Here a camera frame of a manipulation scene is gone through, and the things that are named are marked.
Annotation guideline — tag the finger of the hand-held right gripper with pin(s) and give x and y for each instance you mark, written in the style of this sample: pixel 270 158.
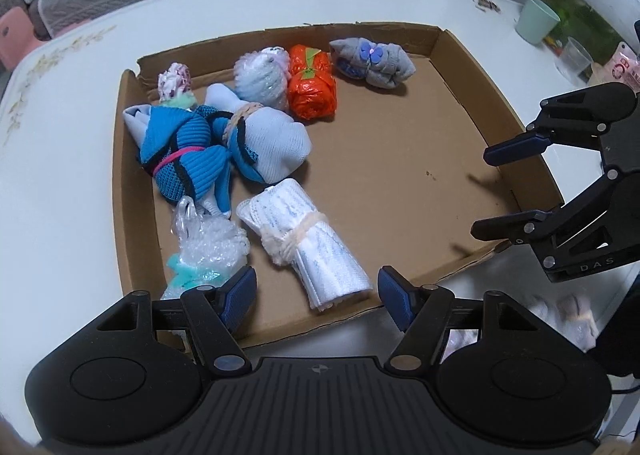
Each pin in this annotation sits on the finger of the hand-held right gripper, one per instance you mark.
pixel 505 229
pixel 512 149

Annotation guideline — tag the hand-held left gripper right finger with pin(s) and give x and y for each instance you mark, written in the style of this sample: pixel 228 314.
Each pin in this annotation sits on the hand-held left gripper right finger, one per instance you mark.
pixel 396 297

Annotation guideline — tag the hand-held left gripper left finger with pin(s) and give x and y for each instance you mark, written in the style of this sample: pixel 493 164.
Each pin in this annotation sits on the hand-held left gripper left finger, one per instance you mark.
pixel 239 297

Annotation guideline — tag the bubble wrap bundle teal band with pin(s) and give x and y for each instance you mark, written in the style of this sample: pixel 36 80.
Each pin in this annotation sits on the bubble wrap bundle teal band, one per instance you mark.
pixel 210 240

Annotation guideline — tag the white lace cloth roll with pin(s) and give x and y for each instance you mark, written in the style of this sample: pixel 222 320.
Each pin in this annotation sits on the white lace cloth roll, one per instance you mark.
pixel 310 250

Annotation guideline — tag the shallow cardboard box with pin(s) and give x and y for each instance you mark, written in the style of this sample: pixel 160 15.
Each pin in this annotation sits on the shallow cardboard box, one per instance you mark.
pixel 400 145

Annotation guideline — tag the white light-blue sock bundle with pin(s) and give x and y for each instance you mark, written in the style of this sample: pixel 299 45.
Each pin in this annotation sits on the white light-blue sock bundle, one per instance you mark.
pixel 275 140

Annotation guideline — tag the blue knit sock bundle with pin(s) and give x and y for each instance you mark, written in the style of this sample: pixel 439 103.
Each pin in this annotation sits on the blue knit sock bundle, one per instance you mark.
pixel 185 145

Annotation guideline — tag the grey sock bundle blue dots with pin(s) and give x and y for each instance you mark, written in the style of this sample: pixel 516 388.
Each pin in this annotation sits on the grey sock bundle blue dots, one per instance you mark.
pixel 372 62

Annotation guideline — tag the orange plastic bundle green tie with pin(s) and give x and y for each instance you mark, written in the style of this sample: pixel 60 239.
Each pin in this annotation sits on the orange plastic bundle green tie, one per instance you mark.
pixel 310 85

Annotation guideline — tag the fluffy white blue ball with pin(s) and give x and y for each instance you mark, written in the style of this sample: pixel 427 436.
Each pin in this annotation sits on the fluffy white blue ball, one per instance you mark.
pixel 262 77

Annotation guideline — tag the pink patterned sock roll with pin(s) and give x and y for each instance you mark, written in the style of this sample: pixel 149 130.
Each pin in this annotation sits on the pink patterned sock roll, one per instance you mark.
pixel 175 80

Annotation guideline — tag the white pink cloth bundle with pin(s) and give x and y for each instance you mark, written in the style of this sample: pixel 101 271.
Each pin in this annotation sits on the white pink cloth bundle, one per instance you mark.
pixel 570 320

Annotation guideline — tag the clear plastic cup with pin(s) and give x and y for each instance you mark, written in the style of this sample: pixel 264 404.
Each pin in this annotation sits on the clear plastic cup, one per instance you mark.
pixel 573 59

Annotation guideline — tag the green cup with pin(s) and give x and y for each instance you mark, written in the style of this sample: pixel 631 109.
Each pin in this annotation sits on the green cup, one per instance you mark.
pixel 536 21

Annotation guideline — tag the pink packet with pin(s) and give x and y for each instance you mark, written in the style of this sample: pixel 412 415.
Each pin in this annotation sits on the pink packet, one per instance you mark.
pixel 626 67

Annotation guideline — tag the pink plastic stool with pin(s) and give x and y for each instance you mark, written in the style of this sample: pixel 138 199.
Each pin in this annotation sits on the pink plastic stool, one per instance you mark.
pixel 15 37

